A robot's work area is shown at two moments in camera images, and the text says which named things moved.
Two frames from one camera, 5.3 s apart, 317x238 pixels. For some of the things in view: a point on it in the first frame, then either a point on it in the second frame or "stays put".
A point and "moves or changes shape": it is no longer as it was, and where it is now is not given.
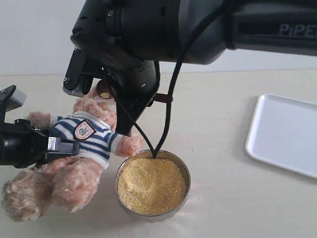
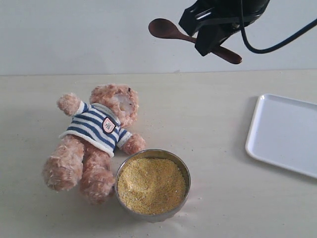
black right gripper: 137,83 -> 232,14
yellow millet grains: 150,186 stays put
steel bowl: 152,189 stays put
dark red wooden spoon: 104,90 moves or changes shape
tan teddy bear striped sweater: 72,183 moves or changes shape
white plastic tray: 283,132 stays put
